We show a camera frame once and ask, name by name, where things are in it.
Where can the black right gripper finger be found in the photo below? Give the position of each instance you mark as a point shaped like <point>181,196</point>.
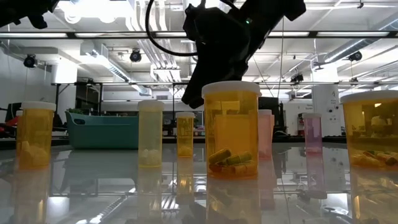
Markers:
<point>194,93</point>

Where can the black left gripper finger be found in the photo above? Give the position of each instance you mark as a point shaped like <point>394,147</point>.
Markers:
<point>37,11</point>

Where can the small amber pill bottle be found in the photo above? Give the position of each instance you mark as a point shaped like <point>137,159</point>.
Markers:
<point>185,133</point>

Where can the pale yellow pill bottle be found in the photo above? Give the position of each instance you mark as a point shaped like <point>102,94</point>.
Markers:
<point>150,130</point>

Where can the small white cylinder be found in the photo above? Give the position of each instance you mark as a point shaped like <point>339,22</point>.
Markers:
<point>265,133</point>

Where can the purple pill bottle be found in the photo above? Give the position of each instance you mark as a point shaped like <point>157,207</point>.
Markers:
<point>312,133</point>

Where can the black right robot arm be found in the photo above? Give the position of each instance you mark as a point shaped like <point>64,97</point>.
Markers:
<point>273,12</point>

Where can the teal plastic bin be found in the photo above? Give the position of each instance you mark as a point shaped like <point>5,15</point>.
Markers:
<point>102,133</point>

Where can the black ceiling spotlight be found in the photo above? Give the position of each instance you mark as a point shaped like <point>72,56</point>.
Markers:
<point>135,56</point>
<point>297,77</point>
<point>355,56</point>
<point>30,60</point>

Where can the black background monitor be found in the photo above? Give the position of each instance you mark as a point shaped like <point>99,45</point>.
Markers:
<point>270,102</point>
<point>12,112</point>

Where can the background green plant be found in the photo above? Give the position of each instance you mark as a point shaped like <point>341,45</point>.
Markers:
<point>74,110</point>

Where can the red object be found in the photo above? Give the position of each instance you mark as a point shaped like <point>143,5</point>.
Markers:
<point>12,121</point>

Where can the white column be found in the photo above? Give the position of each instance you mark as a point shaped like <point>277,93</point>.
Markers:
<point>325,109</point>

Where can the white air duct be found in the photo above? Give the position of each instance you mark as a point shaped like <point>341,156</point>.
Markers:
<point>105,63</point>

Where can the silver ceiling duct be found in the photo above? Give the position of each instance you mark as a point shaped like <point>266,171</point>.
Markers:
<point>357,45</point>

